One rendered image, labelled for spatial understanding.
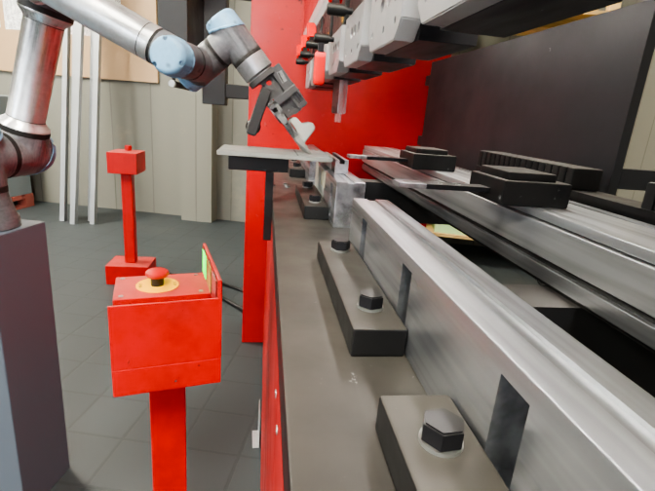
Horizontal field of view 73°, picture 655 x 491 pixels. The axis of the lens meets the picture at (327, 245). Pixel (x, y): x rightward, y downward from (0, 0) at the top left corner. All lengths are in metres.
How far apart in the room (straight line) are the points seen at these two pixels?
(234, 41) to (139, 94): 3.73
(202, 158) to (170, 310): 3.74
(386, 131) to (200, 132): 2.63
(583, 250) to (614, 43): 0.57
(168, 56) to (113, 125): 3.97
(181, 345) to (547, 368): 0.57
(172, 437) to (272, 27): 1.57
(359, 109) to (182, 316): 1.47
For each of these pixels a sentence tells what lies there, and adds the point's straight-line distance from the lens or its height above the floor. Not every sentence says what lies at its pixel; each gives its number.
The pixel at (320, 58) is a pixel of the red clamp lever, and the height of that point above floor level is 1.20.
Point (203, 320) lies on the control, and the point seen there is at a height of 0.78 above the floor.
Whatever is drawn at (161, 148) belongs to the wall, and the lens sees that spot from 4.74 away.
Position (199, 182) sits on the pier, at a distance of 4.45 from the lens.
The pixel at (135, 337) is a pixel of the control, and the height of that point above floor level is 0.76.
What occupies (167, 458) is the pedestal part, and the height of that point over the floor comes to 0.47.
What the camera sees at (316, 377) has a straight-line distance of 0.40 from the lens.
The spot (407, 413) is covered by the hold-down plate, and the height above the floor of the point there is 0.90.
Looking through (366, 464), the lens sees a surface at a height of 0.88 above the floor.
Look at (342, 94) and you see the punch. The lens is 1.09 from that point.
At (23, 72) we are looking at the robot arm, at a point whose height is 1.13.
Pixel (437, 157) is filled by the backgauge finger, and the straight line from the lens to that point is 1.13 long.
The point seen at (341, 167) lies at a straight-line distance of 1.02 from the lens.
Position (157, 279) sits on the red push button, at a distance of 0.83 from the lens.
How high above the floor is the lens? 1.09
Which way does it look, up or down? 16 degrees down
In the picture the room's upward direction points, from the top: 5 degrees clockwise
